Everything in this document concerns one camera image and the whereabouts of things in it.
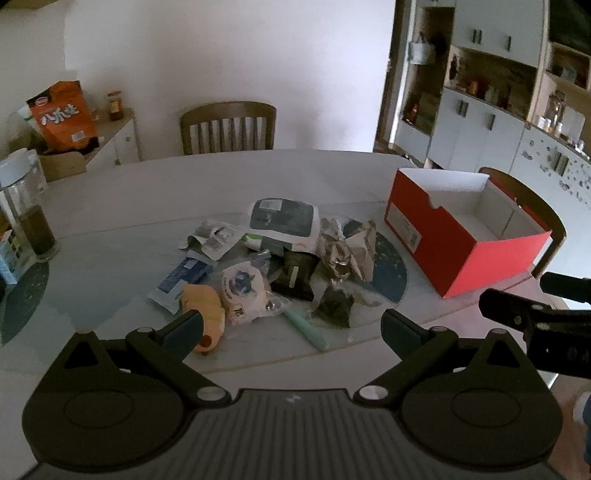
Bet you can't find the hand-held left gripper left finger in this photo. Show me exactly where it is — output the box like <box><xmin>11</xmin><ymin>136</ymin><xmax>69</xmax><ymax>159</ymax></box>
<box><xmin>55</xmin><ymin>310</ymin><xmax>232</xmax><ymax>407</ymax></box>

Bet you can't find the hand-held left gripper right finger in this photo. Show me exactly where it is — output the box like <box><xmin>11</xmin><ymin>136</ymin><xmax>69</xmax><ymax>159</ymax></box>
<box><xmin>355</xmin><ymin>308</ymin><xmax>536</xmax><ymax>407</ymax></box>

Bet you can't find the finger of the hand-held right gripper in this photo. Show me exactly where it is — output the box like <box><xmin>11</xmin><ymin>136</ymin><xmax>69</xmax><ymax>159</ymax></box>
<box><xmin>540</xmin><ymin>271</ymin><xmax>591</xmax><ymax>304</ymax></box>
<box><xmin>479</xmin><ymin>288</ymin><xmax>591</xmax><ymax>334</ymax></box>

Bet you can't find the yellow plush toy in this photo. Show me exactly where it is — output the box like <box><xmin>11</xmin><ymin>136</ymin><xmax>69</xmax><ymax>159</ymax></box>
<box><xmin>179</xmin><ymin>284</ymin><xmax>226</xmax><ymax>355</ymax></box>

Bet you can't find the red shoe box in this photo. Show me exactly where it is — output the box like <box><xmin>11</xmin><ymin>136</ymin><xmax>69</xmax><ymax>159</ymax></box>
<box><xmin>385</xmin><ymin>167</ymin><xmax>553</xmax><ymax>299</ymax></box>

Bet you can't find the blue packet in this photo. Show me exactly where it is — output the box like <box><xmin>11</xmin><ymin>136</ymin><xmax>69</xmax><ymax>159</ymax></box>
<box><xmin>148</xmin><ymin>256</ymin><xmax>214</xmax><ymax>315</ymax></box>

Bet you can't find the dark green packet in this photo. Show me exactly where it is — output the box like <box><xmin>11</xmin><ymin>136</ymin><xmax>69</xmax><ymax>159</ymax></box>
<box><xmin>311</xmin><ymin>281</ymin><xmax>356</xmax><ymax>329</ymax></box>

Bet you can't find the round white blue-print packet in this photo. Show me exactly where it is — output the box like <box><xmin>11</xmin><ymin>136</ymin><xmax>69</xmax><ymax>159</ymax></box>
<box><xmin>217</xmin><ymin>261</ymin><xmax>279</xmax><ymax>326</ymax></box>

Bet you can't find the brown paper wrapper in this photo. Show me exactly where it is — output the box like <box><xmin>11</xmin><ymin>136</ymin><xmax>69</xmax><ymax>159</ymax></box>
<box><xmin>344</xmin><ymin>220</ymin><xmax>379</xmax><ymax>282</ymax></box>

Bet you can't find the teal stick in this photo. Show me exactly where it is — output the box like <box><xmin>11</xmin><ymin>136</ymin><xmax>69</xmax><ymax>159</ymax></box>
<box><xmin>281</xmin><ymin>305</ymin><xmax>329</xmax><ymax>352</ymax></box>

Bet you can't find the clear labelled small packet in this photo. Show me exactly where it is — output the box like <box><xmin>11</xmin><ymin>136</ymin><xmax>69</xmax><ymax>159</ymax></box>
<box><xmin>179</xmin><ymin>228</ymin><xmax>244</xmax><ymax>261</ymax></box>
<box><xmin>187</xmin><ymin>220</ymin><xmax>234</xmax><ymax>241</ymax></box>

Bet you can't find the silver brown wrapper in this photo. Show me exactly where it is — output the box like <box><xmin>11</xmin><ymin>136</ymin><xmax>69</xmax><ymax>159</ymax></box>
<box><xmin>318</xmin><ymin>218</ymin><xmax>354</xmax><ymax>281</ymax></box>

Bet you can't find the black packet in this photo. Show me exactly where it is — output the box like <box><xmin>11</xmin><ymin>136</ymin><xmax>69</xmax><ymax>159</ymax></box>
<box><xmin>270</xmin><ymin>249</ymin><xmax>319</xmax><ymax>303</ymax></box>

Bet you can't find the dark blue speckled placemat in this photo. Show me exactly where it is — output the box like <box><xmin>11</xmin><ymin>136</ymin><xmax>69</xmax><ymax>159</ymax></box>
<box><xmin>0</xmin><ymin>261</ymin><xmax>51</xmax><ymax>347</ymax></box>
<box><xmin>342</xmin><ymin>219</ymin><xmax>409</xmax><ymax>305</ymax></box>

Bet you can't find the wooden slat-back chair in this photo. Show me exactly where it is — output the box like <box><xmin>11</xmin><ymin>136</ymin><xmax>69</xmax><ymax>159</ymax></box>
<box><xmin>478</xmin><ymin>166</ymin><xmax>567</xmax><ymax>280</ymax></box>
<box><xmin>179</xmin><ymin>100</ymin><xmax>278</xmax><ymax>156</ymax></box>

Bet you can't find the tall glass jar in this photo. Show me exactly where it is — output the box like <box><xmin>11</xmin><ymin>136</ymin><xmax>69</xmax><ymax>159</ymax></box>
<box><xmin>547</xmin><ymin>92</ymin><xmax>566</xmax><ymax>132</ymax></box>

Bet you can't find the glass pitcher with white lid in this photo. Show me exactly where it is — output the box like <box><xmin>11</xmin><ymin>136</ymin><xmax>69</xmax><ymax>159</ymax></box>
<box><xmin>0</xmin><ymin>150</ymin><xmax>61</xmax><ymax>261</ymax></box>

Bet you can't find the white side cabinet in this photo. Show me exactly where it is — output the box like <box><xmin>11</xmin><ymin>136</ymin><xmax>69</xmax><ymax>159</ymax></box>
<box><xmin>83</xmin><ymin>108</ymin><xmax>141</xmax><ymax>169</ymax></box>

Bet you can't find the cardboard box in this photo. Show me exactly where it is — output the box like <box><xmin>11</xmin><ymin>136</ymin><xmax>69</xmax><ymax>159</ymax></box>
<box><xmin>39</xmin><ymin>150</ymin><xmax>88</xmax><ymax>183</ymax></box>

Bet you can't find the brown jar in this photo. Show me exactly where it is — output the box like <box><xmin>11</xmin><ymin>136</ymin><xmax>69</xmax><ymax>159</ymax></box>
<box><xmin>106</xmin><ymin>90</ymin><xmax>125</xmax><ymax>121</ymax></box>

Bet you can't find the orange snack bag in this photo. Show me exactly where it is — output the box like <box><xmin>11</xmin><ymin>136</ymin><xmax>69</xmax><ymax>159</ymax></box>
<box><xmin>25</xmin><ymin>80</ymin><xmax>100</xmax><ymax>153</ymax></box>

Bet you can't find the hanging grey bag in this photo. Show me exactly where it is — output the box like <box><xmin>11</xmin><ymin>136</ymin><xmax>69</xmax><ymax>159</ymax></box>
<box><xmin>409</xmin><ymin>39</ymin><xmax>435</xmax><ymax>65</ymax></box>

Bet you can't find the white wood wall cabinet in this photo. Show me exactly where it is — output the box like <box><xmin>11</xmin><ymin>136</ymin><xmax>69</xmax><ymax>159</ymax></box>
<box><xmin>376</xmin><ymin>0</ymin><xmax>591</xmax><ymax>217</ymax></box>

